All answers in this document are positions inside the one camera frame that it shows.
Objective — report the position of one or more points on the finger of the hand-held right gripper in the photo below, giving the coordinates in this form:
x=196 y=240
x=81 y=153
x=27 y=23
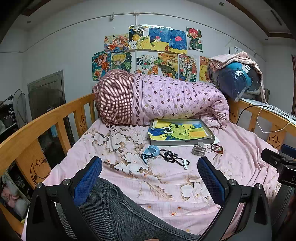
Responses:
x=289 y=151
x=271 y=156

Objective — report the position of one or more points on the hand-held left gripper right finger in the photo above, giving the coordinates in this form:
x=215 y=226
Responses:
x=211 y=180

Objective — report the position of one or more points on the grey hair claw clip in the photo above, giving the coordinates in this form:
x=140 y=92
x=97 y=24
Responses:
x=198 y=150

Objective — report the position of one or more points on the orange haired girl wall drawing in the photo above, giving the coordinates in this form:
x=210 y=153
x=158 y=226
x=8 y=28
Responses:
x=100 y=66

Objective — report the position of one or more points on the pink white cloth pile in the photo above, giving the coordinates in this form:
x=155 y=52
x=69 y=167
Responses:
x=13 y=194

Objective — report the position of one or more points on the orange dinosaur wall drawing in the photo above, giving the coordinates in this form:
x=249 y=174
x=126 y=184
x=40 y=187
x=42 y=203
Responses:
x=168 y=64

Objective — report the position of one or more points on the person's jeans leg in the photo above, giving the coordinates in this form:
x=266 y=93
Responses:
x=127 y=215
x=281 y=199

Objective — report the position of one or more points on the green dinosaur drawing sheet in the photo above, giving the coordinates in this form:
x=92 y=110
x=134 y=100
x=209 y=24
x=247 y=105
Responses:
x=180 y=131

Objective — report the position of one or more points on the blonde child wall drawing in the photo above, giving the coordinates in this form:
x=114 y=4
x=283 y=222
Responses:
x=121 y=61

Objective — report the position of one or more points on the white red poster drawing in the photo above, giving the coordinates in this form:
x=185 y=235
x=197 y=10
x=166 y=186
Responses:
x=187 y=67

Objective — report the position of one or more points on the pink dotted rolled quilt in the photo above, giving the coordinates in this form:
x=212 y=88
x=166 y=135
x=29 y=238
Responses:
x=180 y=97

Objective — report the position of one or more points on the plastic bag of blue bedding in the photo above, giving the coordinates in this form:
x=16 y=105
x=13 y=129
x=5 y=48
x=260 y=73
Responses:
x=233 y=78

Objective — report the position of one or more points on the flying girl wall drawing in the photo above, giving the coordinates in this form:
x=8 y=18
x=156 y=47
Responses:
x=116 y=43

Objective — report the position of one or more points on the pink fish wall drawing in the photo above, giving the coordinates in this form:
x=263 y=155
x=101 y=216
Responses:
x=177 y=39

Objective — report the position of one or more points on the white air conditioner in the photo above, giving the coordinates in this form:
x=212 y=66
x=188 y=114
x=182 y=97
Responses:
x=232 y=49

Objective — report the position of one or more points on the red haired boy wall drawing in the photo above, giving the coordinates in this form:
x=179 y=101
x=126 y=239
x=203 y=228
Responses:
x=194 y=38

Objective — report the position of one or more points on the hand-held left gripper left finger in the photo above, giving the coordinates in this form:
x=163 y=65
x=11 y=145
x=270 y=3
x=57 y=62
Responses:
x=87 y=180

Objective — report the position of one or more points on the grey shallow tray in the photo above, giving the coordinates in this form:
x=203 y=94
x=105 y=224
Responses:
x=173 y=142

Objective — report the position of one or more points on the pineapple wall drawing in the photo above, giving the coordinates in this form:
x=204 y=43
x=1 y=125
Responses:
x=138 y=38

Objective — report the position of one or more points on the white paper sheets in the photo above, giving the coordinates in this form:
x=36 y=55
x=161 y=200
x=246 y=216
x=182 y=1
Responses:
x=216 y=140

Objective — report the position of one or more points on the wooden bed frame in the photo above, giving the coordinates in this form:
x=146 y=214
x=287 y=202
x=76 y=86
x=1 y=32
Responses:
x=23 y=139

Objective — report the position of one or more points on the yellow bear wall drawing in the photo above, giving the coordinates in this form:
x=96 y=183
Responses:
x=204 y=69

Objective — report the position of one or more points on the pink floral bedsheet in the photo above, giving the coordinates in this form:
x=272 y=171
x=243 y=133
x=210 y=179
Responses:
x=138 y=176

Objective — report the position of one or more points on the blue yellow beach wall drawing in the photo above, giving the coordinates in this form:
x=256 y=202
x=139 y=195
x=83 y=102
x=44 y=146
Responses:
x=159 y=38

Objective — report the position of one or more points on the grey door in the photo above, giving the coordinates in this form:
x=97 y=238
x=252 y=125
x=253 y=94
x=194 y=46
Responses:
x=46 y=92

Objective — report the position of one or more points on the white cartoon mouse wall drawing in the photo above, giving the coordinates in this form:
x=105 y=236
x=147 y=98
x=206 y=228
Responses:
x=146 y=62

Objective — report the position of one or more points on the grey standing fan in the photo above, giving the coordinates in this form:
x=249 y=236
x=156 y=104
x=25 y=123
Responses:
x=20 y=104

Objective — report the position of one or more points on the red checked pillow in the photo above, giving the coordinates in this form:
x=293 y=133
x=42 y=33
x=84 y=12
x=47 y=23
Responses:
x=115 y=97

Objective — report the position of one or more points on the black plastic crate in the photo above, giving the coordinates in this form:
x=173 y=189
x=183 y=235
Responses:
x=9 y=113

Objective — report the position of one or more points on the light blue wristwatch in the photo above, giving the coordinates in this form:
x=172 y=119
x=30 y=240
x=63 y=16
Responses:
x=150 y=154

